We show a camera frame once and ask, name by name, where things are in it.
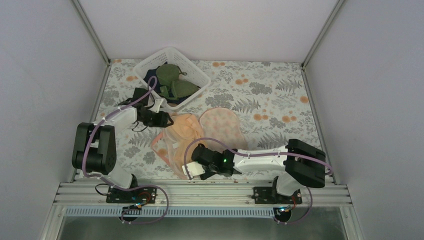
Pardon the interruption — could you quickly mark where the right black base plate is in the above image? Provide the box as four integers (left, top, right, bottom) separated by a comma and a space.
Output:
251, 186, 303, 205

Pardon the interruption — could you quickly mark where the aluminium rail frame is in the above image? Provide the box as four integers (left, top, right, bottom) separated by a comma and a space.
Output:
53, 180, 353, 207

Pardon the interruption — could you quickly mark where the green bra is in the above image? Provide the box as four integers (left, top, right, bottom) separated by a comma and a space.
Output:
156, 64, 200, 101

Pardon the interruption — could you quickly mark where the white slotted cable duct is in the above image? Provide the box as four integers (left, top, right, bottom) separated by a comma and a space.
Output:
64, 206, 275, 218

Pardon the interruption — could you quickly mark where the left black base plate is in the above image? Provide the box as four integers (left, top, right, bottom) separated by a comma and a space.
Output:
105, 186, 157, 204

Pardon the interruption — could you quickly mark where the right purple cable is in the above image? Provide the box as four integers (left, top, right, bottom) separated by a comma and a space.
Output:
183, 137, 333, 226

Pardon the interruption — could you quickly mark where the peach orange bra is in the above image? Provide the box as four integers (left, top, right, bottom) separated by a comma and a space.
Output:
163, 113, 205, 170

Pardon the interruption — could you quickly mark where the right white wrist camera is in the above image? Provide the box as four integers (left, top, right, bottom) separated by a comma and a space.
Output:
181, 162, 206, 178

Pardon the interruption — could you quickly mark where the dark navy garment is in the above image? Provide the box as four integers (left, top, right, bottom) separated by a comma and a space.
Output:
143, 69, 157, 87

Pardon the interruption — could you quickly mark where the peach floral mesh laundry bag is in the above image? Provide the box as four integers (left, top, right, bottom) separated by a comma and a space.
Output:
151, 107, 248, 179

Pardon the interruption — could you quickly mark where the white plastic basket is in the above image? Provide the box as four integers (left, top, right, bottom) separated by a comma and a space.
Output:
133, 47, 211, 110

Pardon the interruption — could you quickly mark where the floral patterned table mat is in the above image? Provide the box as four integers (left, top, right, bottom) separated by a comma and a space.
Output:
79, 58, 322, 182

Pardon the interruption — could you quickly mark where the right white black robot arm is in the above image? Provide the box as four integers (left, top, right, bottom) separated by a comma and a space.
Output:
182, 139, 332, 204

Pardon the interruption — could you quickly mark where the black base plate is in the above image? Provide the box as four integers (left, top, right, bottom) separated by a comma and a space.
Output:
251, 186, 303, 205
105, 186, 157, 204

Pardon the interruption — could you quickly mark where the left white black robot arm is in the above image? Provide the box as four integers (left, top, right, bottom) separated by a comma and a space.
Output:
71, 87, 174, 203

